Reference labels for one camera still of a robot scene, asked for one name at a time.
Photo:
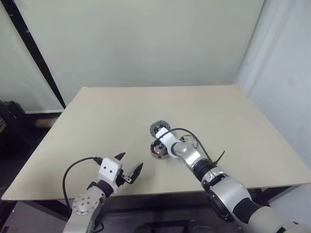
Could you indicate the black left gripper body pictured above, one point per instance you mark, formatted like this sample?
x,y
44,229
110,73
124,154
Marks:
x,y
126,178

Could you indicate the spoked silver rotor black rim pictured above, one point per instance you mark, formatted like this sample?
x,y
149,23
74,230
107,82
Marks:
x,y
188,140

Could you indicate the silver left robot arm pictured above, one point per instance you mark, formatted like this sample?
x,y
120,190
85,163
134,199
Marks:
x,y
85,201

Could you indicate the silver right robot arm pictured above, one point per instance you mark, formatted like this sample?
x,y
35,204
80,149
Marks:
x,y
230,191

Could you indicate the silver motor housing with copper windings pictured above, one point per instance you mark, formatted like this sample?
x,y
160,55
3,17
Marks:
x,y
155,151

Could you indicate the grey motor lid with circuit board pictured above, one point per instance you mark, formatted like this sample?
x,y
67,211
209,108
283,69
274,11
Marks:
x,y
153,126

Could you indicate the black zip tie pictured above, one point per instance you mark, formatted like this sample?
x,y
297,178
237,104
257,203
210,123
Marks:
x,y
219,157

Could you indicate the dark rounded shape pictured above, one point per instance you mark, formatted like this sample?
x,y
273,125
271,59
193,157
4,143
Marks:
x,y
201,227

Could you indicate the black equipment case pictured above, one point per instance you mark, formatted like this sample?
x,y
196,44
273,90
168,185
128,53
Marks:
x,y
9,116

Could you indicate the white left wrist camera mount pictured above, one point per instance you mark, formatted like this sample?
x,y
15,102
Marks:
x,y
108,170

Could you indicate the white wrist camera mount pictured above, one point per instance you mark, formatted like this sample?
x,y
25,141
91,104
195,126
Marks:
x,y
167,142
108,170

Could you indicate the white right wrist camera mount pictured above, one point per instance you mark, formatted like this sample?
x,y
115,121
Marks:
x,y
167,142

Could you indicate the black diagonal wall strip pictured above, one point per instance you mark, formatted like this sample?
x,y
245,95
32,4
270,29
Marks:
x,y
39,52

